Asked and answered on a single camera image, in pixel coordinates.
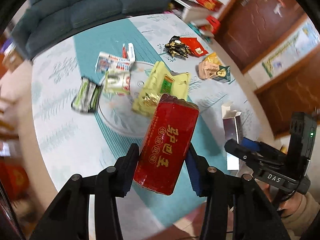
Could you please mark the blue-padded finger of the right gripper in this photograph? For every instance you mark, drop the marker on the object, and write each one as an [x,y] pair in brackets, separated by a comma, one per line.
[259,147]

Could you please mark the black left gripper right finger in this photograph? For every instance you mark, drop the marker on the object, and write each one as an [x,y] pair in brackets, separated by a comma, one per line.
[235,206]

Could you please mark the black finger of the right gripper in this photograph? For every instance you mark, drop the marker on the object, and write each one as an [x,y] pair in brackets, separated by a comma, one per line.
[250,158]

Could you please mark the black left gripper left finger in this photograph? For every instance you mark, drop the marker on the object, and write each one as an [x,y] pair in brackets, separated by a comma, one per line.
[67,215]

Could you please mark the red snack package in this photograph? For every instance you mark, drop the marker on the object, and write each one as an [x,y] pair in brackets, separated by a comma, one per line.
[166,144]

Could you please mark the yellow-green snack bag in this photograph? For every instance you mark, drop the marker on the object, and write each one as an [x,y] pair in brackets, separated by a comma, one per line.
[160,81]

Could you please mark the white blue red wrapper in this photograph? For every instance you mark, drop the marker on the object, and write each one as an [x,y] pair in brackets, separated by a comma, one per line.
[107,62]

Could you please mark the teal gold packet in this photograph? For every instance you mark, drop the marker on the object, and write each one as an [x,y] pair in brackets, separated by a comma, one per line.
[223,74]

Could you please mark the pink paper packet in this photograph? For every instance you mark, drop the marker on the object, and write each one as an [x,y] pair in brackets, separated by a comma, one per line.
[208,70]

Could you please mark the yellow chip bag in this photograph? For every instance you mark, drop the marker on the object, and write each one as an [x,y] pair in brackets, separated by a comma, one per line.
[212,60]

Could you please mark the brown wooden cabinet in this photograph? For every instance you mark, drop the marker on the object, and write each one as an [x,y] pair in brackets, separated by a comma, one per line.
[276,47]

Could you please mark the red foil bag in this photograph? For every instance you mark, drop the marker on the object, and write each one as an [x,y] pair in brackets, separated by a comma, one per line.
[194,46]

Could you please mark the glass turntable plate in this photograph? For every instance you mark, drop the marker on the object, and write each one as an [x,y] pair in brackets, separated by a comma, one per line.
[116,110]

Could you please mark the patterned teal white tablecloth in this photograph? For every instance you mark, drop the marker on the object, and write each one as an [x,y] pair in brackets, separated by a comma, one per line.
[72,142]

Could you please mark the black gold wrapper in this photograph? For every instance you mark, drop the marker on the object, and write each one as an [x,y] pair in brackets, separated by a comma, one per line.
[176,48]

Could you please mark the white side cabinet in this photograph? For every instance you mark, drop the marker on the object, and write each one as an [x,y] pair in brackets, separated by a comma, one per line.
[191,10]

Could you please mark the white green snack wrapper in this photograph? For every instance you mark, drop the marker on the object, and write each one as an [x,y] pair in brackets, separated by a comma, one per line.
[117,82]

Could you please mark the red gift box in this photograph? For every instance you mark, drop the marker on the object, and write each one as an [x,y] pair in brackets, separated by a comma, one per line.
[212,5]

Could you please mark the small red white wrapper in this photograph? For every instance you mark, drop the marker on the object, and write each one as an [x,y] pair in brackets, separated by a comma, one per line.
[128,52]

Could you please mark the dark teal sofa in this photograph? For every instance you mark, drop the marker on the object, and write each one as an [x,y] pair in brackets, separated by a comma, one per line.
[48,22]

